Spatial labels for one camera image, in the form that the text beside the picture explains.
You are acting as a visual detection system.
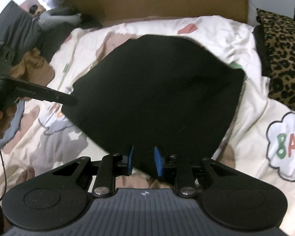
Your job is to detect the white bear print duvet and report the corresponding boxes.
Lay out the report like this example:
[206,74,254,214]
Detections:
[0,16,295,235]

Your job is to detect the small teddy bear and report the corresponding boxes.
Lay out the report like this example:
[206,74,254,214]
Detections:
[29,4,46,18]

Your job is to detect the dark green pillow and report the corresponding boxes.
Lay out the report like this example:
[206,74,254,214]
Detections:
[0,0,55,62]

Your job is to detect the person's left hand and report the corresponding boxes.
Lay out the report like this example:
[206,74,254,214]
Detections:
[0,104,17,139]

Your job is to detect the brown garment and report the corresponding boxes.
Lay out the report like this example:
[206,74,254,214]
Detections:
[10,47,56,101]

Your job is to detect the leopard print garment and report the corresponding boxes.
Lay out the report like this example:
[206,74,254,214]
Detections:
[253,9,295,111]

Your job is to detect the light blue jeans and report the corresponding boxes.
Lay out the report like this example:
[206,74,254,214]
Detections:
[0,101,25,149]

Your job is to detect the grey plush toy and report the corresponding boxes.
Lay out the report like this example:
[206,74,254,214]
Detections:
[38,7,82,31]

